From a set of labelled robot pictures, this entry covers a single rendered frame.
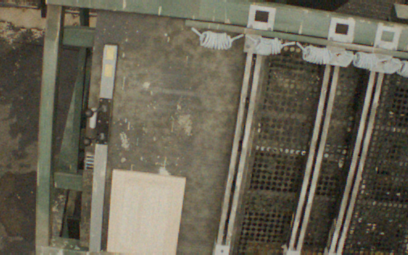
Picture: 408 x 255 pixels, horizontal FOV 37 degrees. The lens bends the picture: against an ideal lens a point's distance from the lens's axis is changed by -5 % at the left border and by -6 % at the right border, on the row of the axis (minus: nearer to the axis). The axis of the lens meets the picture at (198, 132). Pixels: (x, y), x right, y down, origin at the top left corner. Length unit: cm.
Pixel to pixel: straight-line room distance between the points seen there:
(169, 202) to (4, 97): 218
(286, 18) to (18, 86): 267
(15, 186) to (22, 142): 36
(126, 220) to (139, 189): 17
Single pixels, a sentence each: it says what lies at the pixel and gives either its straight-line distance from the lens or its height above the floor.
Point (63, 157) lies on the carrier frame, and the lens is 329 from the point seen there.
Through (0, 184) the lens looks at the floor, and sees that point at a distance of 418.
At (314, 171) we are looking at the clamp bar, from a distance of 270.
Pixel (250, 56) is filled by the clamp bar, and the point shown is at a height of 174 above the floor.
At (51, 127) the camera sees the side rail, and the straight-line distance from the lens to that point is 264.
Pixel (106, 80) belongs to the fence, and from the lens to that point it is 256.
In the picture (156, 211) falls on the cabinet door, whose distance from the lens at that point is 278.
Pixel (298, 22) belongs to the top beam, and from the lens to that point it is 247.
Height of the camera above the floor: 347
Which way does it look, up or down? 52 degrees down
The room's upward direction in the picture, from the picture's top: 12 degrees clockwise
